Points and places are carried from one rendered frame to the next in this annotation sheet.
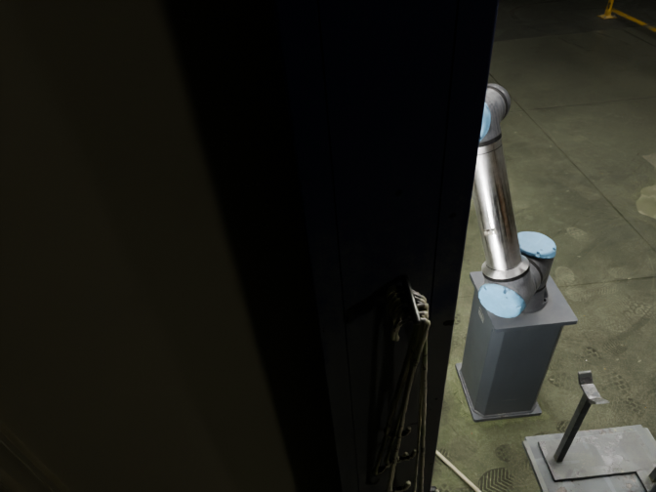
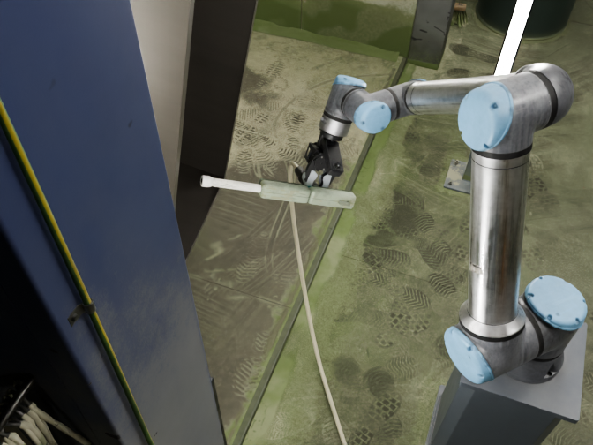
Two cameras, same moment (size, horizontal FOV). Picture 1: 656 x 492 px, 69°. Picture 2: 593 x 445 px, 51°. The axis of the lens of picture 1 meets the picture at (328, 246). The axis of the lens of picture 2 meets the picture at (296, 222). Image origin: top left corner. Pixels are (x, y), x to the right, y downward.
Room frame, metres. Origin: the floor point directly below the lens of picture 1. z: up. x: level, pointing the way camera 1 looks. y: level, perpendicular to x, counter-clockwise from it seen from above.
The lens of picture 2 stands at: (0.24, -0.41, 2.17)
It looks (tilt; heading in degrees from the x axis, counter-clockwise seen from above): 50 degrees down; 20
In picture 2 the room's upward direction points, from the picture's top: 1 degrees clockwise
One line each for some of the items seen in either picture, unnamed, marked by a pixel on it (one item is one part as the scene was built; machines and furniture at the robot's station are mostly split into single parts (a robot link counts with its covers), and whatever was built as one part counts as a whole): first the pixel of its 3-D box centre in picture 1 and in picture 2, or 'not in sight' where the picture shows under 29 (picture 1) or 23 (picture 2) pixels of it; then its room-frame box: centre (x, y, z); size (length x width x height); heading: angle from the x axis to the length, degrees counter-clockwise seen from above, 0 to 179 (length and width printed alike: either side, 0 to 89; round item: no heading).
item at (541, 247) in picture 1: (529, 260); (544, 317); (1.23, -0.72, 0.83); 0.17 x 0.15 x 0.18; 137
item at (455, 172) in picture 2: not in sight; (468, 177); (2.49, -0.46, 0.01); 0.20 x 0.20 x 0.01; 0
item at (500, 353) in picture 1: (507, 347); (496, 400); (1.24, -0.72, 0.32); 0.31 x 0.31 x 0.64; 0
